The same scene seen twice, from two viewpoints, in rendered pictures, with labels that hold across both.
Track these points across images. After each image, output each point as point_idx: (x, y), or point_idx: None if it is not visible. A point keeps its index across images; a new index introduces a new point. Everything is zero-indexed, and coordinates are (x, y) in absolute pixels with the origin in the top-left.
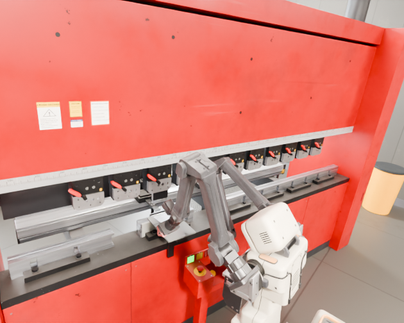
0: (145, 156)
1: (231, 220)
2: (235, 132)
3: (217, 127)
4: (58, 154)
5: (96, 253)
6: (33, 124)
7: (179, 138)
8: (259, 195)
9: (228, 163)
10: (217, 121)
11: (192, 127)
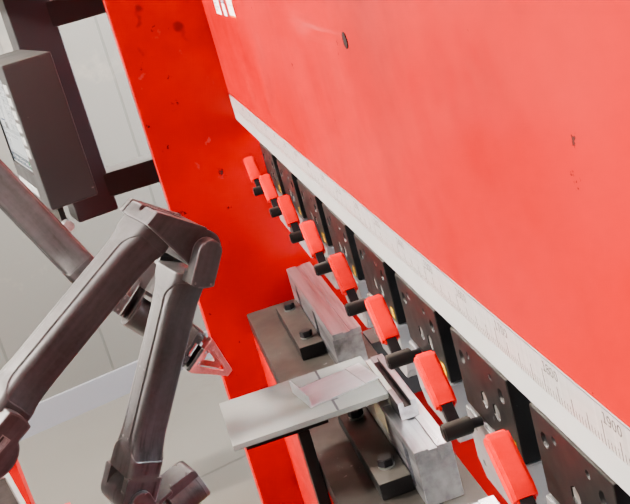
0: (284, 137)
1: (127, 441)
2: (369, 155)
3: (327, 97)
4: (237, 72)
5: (328, 361)
6: (212, 1)
7: (295, 106)
8: (7, 363)
9: (117, 224)
10: (319, 68)
11: (295, 72)
